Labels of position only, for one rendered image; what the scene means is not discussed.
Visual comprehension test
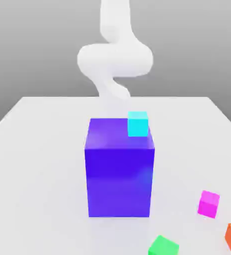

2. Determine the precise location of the small cyan cube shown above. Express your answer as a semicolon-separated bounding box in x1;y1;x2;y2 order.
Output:
127;111;149;137

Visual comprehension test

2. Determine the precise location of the small magenta cube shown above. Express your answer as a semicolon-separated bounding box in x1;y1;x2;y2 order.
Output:
197;190;221;219

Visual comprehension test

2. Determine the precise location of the small green cube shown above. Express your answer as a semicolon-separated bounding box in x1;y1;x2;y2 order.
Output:
148;235;180;255

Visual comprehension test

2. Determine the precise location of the large purple box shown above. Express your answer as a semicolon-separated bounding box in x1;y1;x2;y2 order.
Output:
84;118;155;218

